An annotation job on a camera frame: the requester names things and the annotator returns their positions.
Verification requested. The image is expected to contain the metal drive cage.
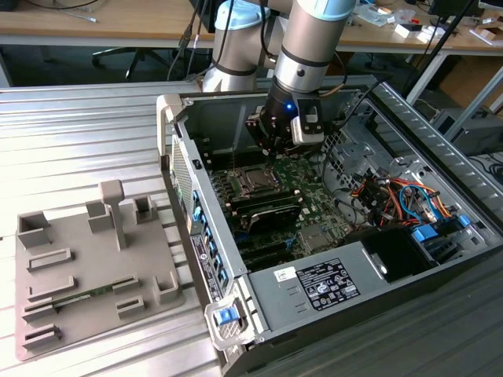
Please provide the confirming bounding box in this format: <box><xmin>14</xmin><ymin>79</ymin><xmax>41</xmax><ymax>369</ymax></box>
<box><xmin>320</xmin><ymin>117</ymin><xmax>394</xmax><ymax>185</ymax></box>

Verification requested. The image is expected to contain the black graphics card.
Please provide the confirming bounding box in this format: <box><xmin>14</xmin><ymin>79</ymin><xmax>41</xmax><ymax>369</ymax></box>
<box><xmin>231</xmin><ymin>190</ymin><xmax>303</xmax><ymax>237</ymax></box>

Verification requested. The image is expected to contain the large brown cardboard box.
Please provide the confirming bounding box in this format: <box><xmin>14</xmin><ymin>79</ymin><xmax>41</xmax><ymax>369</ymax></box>
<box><xmin>435</xmin><ymin>54</ymin><xmax>503</xmax><ymax>115</ymax></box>

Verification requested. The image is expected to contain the metal socket cover frame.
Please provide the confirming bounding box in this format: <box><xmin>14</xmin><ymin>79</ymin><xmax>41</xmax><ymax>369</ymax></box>
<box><xmin>232</xmin><ymin>167</ymin><xmax>281</xmax><ymax>196</ymax></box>

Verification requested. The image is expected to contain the black office chair base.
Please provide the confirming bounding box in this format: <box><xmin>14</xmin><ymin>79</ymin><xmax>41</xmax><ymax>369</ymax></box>
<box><xmin>91</xmin><ymin>46</ymin><xmax>171</xmax><ymax>82</ymax></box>

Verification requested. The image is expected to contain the green motherboard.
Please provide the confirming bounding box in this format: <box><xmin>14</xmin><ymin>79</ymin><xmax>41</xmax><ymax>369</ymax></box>
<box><xmin>202</xmin><ymin>135</ymin><xmax>357</xmax><ymax>274</ymax></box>

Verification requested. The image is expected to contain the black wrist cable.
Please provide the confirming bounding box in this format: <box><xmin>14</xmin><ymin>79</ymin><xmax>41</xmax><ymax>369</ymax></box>
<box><xmin>340</xmin><ymin>78</ymin><xmax>390</xmax><ymax>130</ymax></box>

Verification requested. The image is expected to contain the black narrow case label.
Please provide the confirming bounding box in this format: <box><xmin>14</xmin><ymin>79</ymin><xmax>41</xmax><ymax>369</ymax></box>
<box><xmin>189</xmin><ymin>234</ymin><xmax>221</xmax><ymax>304</ymax></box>

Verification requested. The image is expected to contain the wooden desk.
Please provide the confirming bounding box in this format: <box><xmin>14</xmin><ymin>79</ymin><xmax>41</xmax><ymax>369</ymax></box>
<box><xmin>0</xmin><ymin>0</ymin><xmax>503</xmax><ymax>91</ymax></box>

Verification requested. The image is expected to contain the small cardboard box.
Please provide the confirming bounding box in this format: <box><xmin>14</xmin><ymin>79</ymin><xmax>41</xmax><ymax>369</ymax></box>
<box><xmin>469</xmin><ymin>26</ymin><xmax>503</xmax><ymax>47</ymax></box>

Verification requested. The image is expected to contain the blue case latch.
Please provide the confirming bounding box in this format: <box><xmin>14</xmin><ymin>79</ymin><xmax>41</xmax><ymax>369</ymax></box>
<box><xmin>215</xmin><ymin>308</ymin><xmax>237</xmax><ymax>327</ymax></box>

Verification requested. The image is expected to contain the grey computer box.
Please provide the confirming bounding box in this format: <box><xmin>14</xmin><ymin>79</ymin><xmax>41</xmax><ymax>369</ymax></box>
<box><xmin>430</xmin><ymin>108</ymin><xmax>503</xmax><ymax>156</ymax></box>

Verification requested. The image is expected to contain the blue disk carrier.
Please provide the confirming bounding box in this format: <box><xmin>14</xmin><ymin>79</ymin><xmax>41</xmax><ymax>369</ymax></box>
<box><xmin>411</xmin><ymin>222</ymin><xmax>438</xmax><ymax>247</ymax></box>

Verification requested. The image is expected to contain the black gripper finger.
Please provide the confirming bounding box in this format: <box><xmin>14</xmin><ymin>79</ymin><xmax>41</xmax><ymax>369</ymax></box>
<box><xmin>245</xmin><ymin>112</ymin><xmax>274</xmax><ymax>158</ymax></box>
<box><xmin>273</xmin><ymin>135</ymin><xmax>303</xmax><ymax>158</ymax></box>

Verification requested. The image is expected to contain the orange red wire bundle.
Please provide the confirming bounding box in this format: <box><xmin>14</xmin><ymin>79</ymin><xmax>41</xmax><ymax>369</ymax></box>
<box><xmin>351</xmin><ymin>176</ymin><xmax>453</xmax><ymax>229</ymax></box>

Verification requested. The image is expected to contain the black rating label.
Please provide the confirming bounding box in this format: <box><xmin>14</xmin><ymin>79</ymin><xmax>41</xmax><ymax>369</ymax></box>
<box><xmin>296</xmin><ymin>257</ymin><xmax>361</xmax><ymax>312</ymax></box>

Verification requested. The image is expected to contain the black RAM slot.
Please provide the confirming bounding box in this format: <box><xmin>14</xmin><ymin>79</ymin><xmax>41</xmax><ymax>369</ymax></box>
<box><xmin>214</xmin><ymin>148</ymin><xmax>264</xmax><ymax>160</ymax></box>
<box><xmin>214</xmin><ymin>151</ymin><xmax>272</xmax><ymax>163</ymax></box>
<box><xmin>214</xmin><ymin>156</ymin><xmax>281</xmax><ymax>170</ymax></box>
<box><xmin>214</xmin><ymin>152</ymin><xmax>281</xmax><ymax>167</ymax></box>

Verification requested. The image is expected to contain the grey power supply unit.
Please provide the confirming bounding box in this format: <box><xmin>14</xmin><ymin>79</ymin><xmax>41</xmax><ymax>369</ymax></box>
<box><xmin>246</xmin><ymin>240</ymin><xmax>365</xmax><ymax>333</ymax></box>

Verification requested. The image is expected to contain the green RAM stick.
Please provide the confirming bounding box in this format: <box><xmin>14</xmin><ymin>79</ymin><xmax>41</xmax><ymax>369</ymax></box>
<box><xmin>52</xmin><ymin>285</ymin><xmax>116</xmax><ymax>308</ymax></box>

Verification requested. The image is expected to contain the blue data wire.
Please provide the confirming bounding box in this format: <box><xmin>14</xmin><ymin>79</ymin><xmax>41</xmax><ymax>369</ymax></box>
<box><xmin>398</xmin><ymin>183</ymin><xmax>441</xmax><ymax>225</ymax></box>

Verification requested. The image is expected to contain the open grey PC case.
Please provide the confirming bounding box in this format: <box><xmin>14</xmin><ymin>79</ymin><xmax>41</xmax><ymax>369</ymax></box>
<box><xmin>156</xmin><ymin>76</ymin><xmax>503</xmax><ymax>377</ymax></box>

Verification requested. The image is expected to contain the clear plastic bag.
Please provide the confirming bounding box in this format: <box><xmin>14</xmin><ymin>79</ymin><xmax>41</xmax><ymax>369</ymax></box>
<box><xmin>357</xmin><ymin>4</ymin><xmax>398</xmax><ymax>27</ymax></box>

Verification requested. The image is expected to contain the grey parts rack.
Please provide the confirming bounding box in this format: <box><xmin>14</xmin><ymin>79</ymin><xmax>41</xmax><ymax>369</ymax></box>
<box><xmin>14</xmin><ymin>179</ymin><xmax>186</xmax><ymax>362</ymax></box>

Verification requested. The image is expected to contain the black tripod pole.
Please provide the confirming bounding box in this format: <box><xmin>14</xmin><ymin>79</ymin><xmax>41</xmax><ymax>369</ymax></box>
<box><xmin>402</xmin><ymin>0</ymin><xmax>479</xmax><ymax>99</ymax></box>

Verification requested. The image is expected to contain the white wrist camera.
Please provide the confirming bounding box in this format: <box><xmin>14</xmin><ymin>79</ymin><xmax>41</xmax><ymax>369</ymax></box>
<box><xmin>289</xmin><ymin>97</ymin><xmax>326</xmax><ymax>145</ymax></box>

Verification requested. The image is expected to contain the silver-topped CPU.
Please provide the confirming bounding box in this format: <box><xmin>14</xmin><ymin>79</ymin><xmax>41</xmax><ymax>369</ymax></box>
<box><xmin>243</xmin><ymin>171</ymin><xmax>270</xmax><ymax>189</ymax></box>

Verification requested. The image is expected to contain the black monitor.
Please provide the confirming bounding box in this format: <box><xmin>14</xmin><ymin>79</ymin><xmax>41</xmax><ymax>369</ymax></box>
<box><xmin>427</xmin><ymin>0</ymin><xmax>486</xmax><ymax>17</ymax></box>

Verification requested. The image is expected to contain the black hanging cable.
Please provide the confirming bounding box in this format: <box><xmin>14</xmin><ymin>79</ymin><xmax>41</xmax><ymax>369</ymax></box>
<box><xmin>167</xmin><ymin>0</ymin><xmax>205</xmax><ymax>82</ymax></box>

